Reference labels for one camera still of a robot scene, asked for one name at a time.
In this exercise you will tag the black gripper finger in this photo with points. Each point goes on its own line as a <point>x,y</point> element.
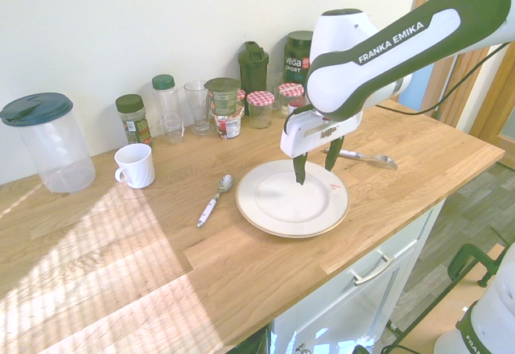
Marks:
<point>334,155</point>
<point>299,169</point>

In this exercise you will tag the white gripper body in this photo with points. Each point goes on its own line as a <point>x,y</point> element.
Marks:
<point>306,132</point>

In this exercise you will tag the silver fork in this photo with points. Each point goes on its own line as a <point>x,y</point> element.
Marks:
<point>382,161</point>

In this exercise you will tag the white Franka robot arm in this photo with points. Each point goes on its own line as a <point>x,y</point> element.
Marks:
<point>342,88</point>

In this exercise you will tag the white plate with gold rim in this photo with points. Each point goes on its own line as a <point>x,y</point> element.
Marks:
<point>289,209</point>

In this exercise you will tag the jam jar red checkered lid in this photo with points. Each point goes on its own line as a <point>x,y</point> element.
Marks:
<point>290,93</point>
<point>259,108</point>
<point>241,95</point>

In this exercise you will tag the dark protein powder tub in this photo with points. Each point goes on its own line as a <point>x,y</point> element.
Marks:
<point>297,60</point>

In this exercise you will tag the silver knife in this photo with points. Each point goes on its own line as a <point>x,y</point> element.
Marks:
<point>225,183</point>

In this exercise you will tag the white yogurt cup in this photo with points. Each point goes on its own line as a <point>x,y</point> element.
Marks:
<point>228,125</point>

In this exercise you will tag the black shaker bottle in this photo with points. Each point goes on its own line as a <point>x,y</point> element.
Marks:
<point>252,68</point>

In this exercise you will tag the green yogurt cup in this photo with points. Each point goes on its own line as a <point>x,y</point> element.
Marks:
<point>222,98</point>

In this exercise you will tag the clear tall glass tumbler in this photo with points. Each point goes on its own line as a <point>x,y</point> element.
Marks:
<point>198,104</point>

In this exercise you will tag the clear bottle with green lid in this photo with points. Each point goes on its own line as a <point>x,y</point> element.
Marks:
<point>167,108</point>

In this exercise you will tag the white ceramic mug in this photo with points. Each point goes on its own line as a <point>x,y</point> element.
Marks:
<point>137,167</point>

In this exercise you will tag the green clamp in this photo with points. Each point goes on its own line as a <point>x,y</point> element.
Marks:
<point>466,255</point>

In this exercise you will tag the spice jar with dark lid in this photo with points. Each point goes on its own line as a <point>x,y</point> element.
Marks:
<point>134,122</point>

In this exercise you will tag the black dishwasher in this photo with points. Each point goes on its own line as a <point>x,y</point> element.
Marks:
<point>253,344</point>

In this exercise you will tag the clear container dark teal lid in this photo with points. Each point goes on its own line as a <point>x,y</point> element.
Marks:
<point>56,149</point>

